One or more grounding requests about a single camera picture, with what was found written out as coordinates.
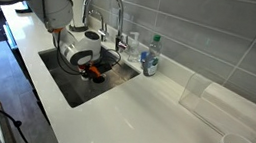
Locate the black flat device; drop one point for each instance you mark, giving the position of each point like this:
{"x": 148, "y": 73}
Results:
{"x": 23, "y": 10}

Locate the stainless steel sink basin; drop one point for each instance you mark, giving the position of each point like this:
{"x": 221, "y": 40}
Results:
{"x": 65, "y": 86}

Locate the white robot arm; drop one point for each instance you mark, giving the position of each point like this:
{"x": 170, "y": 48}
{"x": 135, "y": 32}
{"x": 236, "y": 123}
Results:
{"x": 53, "y": 0}

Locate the clear soap pump bottle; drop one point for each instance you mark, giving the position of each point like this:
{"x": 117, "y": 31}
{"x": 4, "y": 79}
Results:
{"x": 133, "y": 50}

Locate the round sink drain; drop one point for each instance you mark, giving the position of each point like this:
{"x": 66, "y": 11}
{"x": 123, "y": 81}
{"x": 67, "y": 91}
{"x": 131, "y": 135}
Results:
{"x": 100, "y": 80}

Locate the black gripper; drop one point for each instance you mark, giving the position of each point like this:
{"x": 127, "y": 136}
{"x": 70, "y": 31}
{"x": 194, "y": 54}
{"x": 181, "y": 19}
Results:
{"x": 92, "y": 71}

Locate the clear acrylic stand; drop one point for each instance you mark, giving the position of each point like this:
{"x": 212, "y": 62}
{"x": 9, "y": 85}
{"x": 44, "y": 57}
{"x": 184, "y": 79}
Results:
{"x": 196, "y": 91}

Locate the red and white mug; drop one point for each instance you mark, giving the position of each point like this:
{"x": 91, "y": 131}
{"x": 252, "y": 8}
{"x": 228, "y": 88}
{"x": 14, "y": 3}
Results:
{"x": 84, "y": 78}

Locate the dark lower cabinet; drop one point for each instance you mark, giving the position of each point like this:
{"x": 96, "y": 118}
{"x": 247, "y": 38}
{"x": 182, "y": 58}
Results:
{"x": 42, "y": 127}

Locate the small chrome faucet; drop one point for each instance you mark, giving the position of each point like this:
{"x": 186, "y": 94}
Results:
{"x": 105, "y": 36}

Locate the tall chrome gooseneck faucet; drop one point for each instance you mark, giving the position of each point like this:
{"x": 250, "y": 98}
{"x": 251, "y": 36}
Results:
{"x": 119, "y": 30}

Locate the white paper towel roll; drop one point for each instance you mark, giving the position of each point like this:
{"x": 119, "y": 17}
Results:
{"x": 78, "y": 4}

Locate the green-capped dish soap bottle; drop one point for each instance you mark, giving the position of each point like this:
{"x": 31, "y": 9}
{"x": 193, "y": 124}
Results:
{"x": 151, "y": 63}

